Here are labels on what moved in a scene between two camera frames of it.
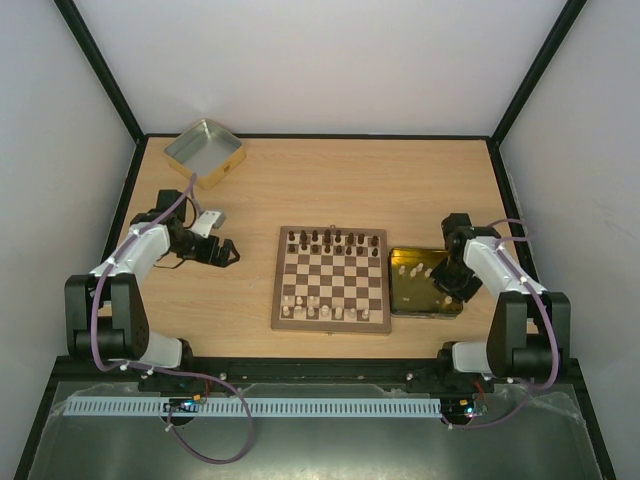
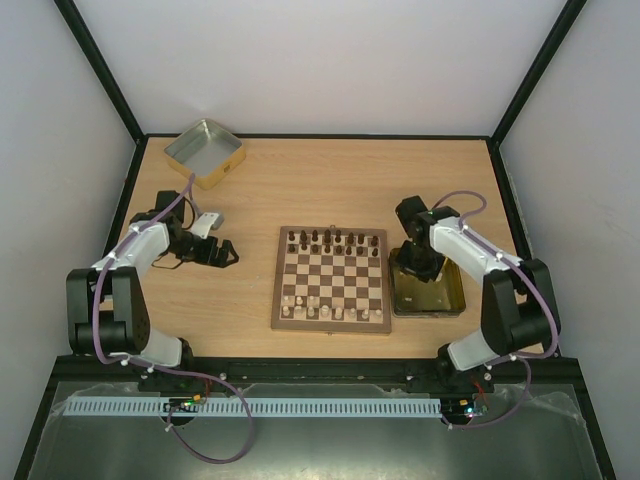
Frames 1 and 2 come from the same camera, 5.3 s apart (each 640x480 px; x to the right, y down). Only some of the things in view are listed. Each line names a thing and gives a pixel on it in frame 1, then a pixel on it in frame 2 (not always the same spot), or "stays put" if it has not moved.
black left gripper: (209, 257) stays put
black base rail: (430, 370) stays put
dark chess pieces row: (337, 242) stays put
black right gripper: (451, 279) -> (420, 265)
